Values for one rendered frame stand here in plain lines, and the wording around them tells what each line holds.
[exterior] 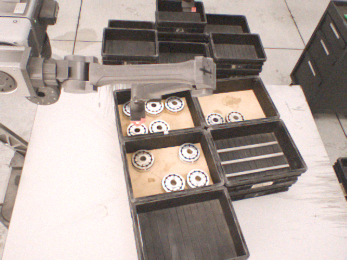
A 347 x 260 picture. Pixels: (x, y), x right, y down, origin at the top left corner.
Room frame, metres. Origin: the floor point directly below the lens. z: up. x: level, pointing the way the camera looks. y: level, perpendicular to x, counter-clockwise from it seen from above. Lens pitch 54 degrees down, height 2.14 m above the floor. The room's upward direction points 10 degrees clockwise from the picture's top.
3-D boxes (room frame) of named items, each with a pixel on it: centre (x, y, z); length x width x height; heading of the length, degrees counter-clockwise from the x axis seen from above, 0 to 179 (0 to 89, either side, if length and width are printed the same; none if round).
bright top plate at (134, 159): (0.74, 0.12, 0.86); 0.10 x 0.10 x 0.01
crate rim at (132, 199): (0.71, -0.01, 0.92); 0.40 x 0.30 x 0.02; 111
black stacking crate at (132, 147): (0.71, -0.01, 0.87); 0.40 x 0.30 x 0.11; 111
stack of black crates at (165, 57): (1.93, 0.03, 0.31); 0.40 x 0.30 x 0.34; 102
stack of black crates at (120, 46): (1.84, 0.42, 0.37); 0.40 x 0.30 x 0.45; 102
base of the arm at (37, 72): (0.62, 0.40, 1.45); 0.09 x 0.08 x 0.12; 12
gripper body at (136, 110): (0.89, 0.17, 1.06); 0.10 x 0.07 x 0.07; 14
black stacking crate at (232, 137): (0.86, -0.39, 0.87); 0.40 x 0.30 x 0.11; 111
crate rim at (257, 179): (0.86, -0.39, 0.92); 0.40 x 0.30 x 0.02; 111
